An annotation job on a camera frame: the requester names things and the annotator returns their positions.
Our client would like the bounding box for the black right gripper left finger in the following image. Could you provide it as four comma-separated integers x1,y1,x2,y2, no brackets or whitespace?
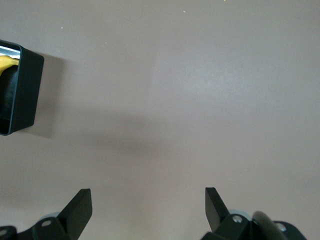
17,188,93,240

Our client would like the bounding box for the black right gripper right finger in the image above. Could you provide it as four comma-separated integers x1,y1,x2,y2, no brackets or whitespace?
201,187,254,240

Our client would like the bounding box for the black plastic box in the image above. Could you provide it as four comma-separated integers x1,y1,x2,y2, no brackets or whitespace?
0,39,45,137

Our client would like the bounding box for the yellow banana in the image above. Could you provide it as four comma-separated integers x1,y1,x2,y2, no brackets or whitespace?
0,55,20,76

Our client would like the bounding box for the brown table mat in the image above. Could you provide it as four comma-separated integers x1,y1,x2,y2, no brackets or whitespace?
0,0,320,240

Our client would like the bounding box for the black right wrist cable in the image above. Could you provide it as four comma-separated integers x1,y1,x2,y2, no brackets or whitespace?
252,211,285,240

